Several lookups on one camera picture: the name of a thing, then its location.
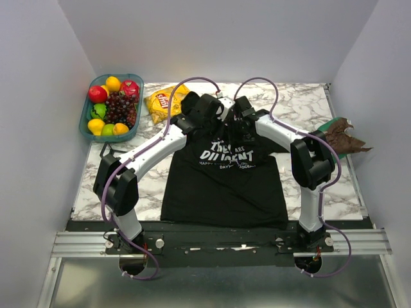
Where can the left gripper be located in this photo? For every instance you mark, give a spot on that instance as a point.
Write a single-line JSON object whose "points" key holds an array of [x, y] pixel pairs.
{"points": [[219, 125]]}

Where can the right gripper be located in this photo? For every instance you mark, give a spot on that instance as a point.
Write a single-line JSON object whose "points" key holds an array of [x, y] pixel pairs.
{"points": [[248, 138]]}

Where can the black printed t-shirt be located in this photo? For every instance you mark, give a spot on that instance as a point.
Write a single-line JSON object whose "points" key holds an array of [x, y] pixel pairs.
{"points": [[218, 181]]}

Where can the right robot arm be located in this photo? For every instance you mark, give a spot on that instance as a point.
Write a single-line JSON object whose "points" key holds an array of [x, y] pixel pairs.
{"points": [[312, 165]]}

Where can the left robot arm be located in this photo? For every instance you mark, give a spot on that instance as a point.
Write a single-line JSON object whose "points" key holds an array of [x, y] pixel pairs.
{"points": [[116, 183]]}

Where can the black brooch stand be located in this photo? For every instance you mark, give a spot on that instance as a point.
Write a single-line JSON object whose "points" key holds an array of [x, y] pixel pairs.
{"points": [[107, 149]]}

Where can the yellow chips bag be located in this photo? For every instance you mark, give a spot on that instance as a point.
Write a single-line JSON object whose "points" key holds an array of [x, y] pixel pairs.
{"points": [[157, 103]]}

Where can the red dragon fruit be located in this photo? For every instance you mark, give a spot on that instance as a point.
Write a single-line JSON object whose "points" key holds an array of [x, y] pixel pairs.
{"points": [[129, 88]]}

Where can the purple grapes bunch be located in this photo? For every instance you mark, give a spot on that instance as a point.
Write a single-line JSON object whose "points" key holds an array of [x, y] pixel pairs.
{"points": [[121, 108]]}

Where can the orange fruit bottom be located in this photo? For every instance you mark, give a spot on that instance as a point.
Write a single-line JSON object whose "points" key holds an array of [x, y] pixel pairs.
{"points": [[120, 129]]}

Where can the orange fruit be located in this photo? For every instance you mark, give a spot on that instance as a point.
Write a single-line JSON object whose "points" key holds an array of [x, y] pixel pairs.
{"points": [[113, 84], [120, 129]]}

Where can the green lime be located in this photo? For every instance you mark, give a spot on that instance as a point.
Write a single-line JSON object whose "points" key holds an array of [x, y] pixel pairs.
{"points": [[107, 130]]}

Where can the orange fruit top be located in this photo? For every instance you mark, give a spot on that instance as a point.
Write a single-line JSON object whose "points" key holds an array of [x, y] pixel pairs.
{"points": [[113, 84]]}

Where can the green watermelon toy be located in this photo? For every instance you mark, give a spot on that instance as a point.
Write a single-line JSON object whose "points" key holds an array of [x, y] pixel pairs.
{"points": [[98, 111]]}

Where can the red apple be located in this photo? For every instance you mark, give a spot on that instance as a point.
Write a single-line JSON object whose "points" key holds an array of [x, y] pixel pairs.
{"points": [[97, 94]]}

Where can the teal plastic fruit basket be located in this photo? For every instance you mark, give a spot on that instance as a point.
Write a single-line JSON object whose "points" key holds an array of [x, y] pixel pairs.
{"points": [[86, 115]]}

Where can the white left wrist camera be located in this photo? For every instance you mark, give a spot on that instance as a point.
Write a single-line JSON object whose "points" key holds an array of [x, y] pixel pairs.
{"points": [[225, 106]]}

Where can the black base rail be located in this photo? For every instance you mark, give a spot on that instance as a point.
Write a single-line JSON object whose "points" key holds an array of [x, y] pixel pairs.
{"points": [[175, 245]]}

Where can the aluminium frame rail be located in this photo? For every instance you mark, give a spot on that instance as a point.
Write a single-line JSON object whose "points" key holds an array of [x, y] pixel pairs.
{"points": [[92, 244]]}

